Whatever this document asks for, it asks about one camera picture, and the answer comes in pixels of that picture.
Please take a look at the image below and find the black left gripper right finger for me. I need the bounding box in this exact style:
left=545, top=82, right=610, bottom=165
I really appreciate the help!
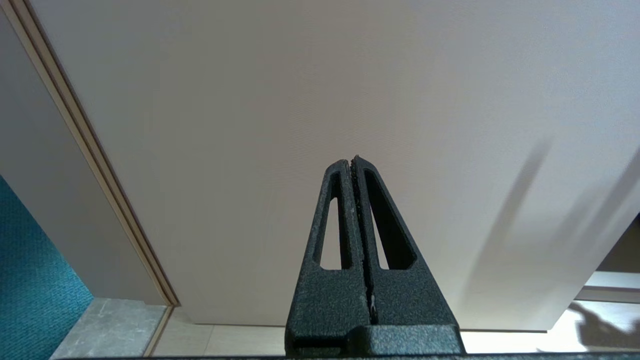
left=351, top=155, right=460, bottom=327

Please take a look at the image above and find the white low shelf board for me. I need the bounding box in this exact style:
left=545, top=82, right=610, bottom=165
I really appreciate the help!
left=575, top=270, right=640, bottom=303

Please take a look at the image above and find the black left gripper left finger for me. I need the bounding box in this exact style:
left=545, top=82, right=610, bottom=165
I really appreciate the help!
left=285, top=159, right=372, bottom=357

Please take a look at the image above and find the beige room door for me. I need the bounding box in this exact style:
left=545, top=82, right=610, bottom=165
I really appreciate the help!
left=27, top=0, right=640, bottom=332

